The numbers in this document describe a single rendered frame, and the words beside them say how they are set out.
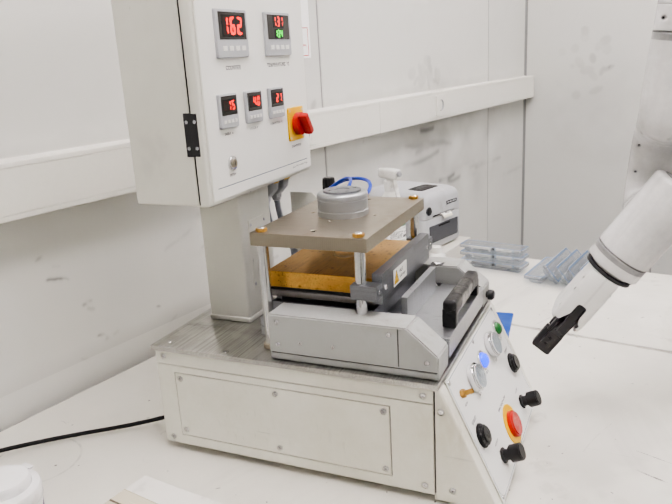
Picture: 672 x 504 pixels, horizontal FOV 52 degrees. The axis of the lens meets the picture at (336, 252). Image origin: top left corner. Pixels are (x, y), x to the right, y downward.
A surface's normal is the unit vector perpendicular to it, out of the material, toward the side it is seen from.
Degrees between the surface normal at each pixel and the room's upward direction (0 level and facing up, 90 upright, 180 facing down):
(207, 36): 90
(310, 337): 90
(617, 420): 0
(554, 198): 90
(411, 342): 90
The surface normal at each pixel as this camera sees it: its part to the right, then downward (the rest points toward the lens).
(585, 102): -0.56, 0.25
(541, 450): -0.06, -0.96
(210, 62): 0.92, 0.06
